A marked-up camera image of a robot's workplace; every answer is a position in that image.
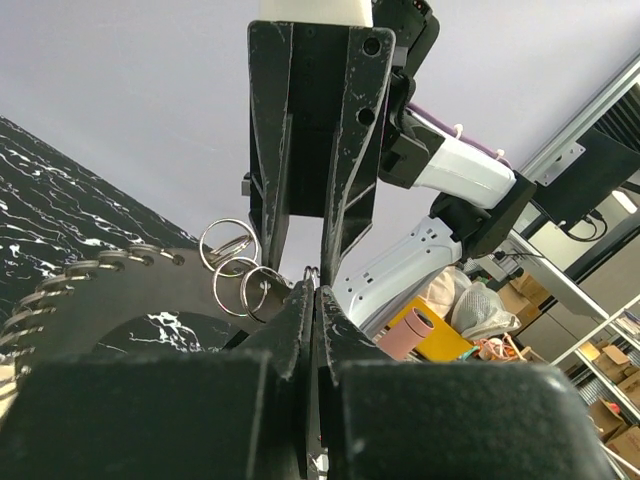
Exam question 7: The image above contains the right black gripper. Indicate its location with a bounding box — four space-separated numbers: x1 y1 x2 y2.
247 20 396 285

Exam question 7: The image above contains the pink cylindrical bottle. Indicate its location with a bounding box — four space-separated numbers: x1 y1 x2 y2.
377 307 436 361

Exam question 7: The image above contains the large metal keyring with keys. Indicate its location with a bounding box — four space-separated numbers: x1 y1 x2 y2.
1 231 293 399

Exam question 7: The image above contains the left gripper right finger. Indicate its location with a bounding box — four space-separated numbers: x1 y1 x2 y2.
315 287 614 479

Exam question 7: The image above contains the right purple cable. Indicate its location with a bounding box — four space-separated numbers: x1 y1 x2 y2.
407 102 514 169

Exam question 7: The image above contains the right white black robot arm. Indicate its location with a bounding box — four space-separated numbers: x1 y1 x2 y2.
245 1 535 324

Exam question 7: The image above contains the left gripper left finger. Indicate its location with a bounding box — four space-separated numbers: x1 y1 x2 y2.
1 281 314 479

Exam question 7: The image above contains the yellow box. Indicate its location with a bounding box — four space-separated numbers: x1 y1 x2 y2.
386 297 473 362

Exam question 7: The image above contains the white mesh bag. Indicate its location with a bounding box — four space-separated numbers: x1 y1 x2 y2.
451 282 521 341

